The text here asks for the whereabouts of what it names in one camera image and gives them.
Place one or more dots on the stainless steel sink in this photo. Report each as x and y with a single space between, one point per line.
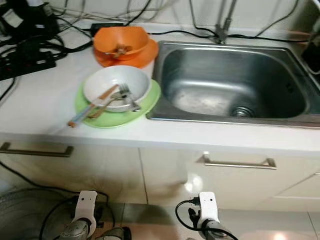
220 75

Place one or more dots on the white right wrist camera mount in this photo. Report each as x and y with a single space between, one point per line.
208 205

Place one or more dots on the white bowl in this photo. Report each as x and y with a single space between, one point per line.
130 77

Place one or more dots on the orange plate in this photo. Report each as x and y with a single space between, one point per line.
150 55

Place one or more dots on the cream cabinet door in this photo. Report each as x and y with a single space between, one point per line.
180 175
90 172

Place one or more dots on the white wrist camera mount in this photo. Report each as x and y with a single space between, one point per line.
87 205
208 205

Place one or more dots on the golden spoon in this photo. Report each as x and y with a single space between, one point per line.
102 107

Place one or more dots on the golden metal fork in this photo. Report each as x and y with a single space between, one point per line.
120 50

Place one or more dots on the small flat black adapter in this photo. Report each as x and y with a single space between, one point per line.
105 27

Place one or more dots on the light green plate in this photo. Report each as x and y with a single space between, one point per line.
120 120

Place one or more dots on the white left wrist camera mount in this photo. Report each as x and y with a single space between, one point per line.
87 205

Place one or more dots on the black power strip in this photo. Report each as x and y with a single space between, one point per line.
25 62

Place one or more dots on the grey floor fan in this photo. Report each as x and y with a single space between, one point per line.
25 215

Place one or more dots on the orange bowl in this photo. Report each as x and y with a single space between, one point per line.
132 36

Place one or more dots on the chrome faucet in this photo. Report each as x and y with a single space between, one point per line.
221 30

